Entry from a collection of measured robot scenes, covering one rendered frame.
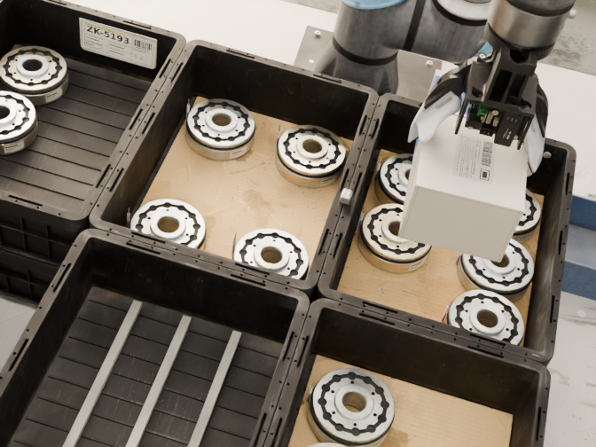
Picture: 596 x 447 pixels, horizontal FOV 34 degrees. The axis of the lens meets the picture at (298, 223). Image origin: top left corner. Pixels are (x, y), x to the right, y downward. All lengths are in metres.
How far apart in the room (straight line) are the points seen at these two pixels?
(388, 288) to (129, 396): 0.38
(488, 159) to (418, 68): 0.74
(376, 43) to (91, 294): 0.65
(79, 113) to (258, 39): 0.49
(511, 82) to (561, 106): 0.93
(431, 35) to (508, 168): 0.54
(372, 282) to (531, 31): 0.51
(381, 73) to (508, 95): 0.68
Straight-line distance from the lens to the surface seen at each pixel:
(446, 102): 1.10
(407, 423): 1.25
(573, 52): 3.28
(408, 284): 1.37
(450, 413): 1.27
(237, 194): 1.43
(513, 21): 0.97
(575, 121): 1.91
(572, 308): 1.60
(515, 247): 1.42
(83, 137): 1.50
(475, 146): 1.13
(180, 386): 1.23
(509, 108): 1.02
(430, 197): 1.08
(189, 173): 1.45
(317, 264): 1.23
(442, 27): 1.61
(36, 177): 1.45
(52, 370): 1.25
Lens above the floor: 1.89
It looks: 49 degrees down
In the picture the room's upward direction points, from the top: 12 degrees clockwise
